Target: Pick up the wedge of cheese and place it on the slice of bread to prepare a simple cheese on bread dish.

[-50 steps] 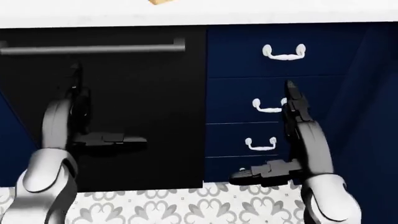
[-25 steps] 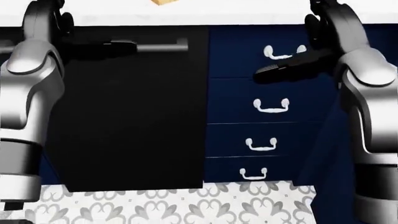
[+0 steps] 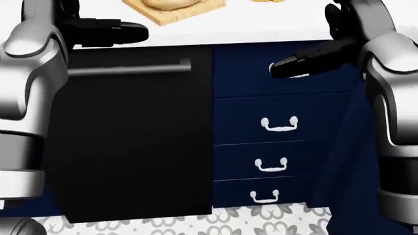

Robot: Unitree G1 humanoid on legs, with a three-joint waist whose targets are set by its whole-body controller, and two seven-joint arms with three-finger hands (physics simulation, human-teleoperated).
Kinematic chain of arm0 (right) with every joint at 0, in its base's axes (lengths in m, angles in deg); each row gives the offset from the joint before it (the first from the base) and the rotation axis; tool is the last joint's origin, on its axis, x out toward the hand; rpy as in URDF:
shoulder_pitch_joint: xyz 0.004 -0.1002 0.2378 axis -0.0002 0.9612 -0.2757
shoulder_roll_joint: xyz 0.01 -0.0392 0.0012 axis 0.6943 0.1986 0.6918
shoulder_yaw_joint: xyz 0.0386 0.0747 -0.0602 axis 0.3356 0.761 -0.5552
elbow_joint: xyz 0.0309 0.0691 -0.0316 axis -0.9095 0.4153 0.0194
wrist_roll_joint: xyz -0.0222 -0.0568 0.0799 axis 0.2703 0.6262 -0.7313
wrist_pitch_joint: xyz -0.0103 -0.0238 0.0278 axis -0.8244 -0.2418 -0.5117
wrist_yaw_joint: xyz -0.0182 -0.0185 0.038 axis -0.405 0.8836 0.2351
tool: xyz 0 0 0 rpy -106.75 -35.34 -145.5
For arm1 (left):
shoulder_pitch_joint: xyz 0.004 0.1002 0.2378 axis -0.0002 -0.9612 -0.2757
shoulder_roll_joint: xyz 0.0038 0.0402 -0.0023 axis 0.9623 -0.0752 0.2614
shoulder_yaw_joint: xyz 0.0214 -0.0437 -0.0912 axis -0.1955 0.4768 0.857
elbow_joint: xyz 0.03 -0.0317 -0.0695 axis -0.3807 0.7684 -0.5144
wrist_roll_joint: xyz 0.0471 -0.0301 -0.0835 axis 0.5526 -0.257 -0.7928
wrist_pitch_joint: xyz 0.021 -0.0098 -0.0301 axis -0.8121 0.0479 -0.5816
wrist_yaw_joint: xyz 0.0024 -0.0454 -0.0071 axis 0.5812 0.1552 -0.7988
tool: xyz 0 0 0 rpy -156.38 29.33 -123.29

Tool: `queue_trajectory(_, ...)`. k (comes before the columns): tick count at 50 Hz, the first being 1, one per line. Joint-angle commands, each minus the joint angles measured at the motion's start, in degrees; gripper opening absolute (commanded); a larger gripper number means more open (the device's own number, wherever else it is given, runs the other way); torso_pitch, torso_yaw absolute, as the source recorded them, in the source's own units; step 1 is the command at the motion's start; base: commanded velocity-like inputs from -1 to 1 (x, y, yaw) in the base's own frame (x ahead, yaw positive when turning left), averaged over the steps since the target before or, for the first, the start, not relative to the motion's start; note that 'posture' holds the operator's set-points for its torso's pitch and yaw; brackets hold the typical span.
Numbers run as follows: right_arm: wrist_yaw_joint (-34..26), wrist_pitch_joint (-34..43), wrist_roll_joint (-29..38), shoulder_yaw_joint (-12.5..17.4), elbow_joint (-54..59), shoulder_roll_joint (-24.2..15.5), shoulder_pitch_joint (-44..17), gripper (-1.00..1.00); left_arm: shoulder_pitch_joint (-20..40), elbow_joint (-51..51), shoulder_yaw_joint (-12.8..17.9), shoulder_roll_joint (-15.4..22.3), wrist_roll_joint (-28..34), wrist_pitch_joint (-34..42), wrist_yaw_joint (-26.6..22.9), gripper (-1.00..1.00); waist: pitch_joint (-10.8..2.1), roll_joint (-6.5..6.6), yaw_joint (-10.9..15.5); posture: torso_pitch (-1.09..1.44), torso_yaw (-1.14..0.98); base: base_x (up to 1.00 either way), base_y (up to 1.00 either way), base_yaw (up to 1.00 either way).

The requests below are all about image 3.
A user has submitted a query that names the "black dishwasher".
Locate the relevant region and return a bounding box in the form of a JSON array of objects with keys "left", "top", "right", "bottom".
[{"left": 44, "top": 44, "right": 216, "bottom": 224}]

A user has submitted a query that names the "wooden cutting board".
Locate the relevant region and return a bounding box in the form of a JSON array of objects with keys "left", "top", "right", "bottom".
[{"left": 121, "top": 0, "right": 227, "bottom": 27}]

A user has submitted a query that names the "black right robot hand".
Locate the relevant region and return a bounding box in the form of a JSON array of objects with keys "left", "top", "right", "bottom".
[{"left": 270, "top": 0, "right": 368, "bottom": 80}]

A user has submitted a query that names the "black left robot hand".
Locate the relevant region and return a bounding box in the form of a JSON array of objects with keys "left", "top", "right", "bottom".
[{"left": 57, "top": 0, "right": 150, "bottom": 49}]

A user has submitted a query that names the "grey dishwasher handle bar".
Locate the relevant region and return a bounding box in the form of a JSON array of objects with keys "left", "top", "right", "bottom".
[{"left": 67, "top": 57, "right": 193, "bottom": 77}]

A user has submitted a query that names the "bread dough loaf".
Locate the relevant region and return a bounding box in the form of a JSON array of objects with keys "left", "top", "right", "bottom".
[{"left": 141, "top": 0, "right": 207, "bottom": 12}]

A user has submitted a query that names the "silver robot leg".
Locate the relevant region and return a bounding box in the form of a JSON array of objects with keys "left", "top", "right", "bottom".
[{"left": 0, "top": 217, "right": 47, "bottom": 235}]

